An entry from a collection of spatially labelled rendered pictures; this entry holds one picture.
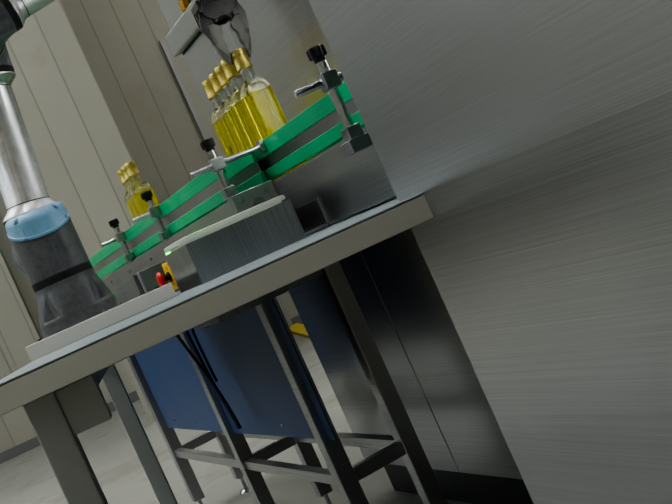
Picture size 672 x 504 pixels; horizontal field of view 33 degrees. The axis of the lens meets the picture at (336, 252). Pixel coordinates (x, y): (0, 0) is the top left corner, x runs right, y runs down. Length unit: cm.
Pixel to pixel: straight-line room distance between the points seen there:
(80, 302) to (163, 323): 74
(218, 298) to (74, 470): 27
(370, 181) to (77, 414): 73
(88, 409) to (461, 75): 61
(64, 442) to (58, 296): 72
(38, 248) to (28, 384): 76
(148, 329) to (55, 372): 12
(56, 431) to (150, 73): 846
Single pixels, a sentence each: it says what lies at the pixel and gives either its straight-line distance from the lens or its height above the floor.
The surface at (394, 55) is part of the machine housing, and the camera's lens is 138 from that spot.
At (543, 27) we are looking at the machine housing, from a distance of 113.
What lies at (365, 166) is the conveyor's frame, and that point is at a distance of 193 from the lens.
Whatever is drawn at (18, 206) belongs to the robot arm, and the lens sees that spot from 230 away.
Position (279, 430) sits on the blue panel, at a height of 35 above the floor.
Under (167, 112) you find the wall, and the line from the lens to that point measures 977.
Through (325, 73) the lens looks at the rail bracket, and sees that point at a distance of 171.
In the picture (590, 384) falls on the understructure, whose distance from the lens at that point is 131.
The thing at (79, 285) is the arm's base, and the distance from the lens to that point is 213.
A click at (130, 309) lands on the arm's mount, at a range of 208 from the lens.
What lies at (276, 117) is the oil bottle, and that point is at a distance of 238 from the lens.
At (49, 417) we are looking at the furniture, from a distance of 145.
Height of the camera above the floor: 78
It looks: 2 degrees down
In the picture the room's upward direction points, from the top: 24 degrees counter-clockwise
